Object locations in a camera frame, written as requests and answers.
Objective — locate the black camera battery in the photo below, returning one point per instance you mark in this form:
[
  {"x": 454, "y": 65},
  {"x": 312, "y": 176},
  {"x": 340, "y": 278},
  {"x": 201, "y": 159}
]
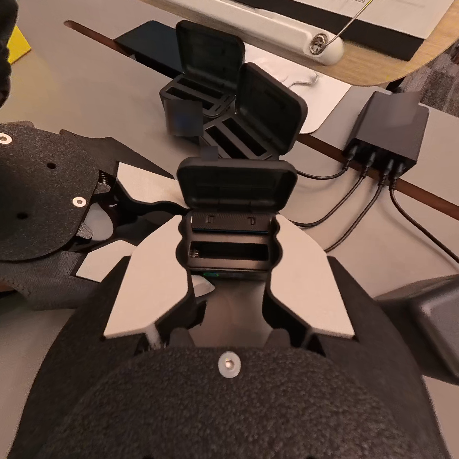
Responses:
[{"x": 229, "y": 221}]

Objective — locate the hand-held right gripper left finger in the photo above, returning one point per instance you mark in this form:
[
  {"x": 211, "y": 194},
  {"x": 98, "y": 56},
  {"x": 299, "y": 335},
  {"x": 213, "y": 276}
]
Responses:
[{"x": 147, "y": 287}]

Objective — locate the black multi-port power hub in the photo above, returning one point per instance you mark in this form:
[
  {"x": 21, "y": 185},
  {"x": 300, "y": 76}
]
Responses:
[{"x": 391, "y": 122}]

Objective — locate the black battery charging case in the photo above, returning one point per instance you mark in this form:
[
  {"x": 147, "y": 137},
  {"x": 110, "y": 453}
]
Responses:
[
  {"x": 208, "y": 50},
  {"x": 269, "y": 107},
  {"x": 237, "y": 183},
  {"x": 430, "y": 323}
]

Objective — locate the wooden sign board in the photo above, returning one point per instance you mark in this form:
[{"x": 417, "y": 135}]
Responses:
[{"x": 401, "y": 72}]

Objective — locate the dark flat pad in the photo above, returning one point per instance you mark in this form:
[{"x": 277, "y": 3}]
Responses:
[{"x": 147, "y": 46}]

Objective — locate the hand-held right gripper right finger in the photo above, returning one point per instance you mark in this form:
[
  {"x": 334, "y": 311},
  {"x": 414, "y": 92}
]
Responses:
[{"x": 312, "y": 287}]

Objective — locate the yellow plastic bin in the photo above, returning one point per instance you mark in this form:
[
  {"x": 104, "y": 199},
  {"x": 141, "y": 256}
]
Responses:
[{"x": 18, "y": 44}]

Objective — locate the white stand base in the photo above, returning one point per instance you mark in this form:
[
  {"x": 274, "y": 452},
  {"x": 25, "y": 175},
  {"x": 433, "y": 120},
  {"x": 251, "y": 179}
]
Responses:
[{"x": 326, "y": 93}]

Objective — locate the white instruction sheet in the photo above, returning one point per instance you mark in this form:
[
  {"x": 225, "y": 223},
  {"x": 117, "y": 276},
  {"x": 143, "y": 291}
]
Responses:
[{"x": 401, "y": 18}]

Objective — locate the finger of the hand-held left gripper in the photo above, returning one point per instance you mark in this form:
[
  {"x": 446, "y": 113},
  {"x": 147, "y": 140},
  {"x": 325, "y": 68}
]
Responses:
[
  {"x": 147, "y": 183},
  {"x": 107, "y": 262}
]

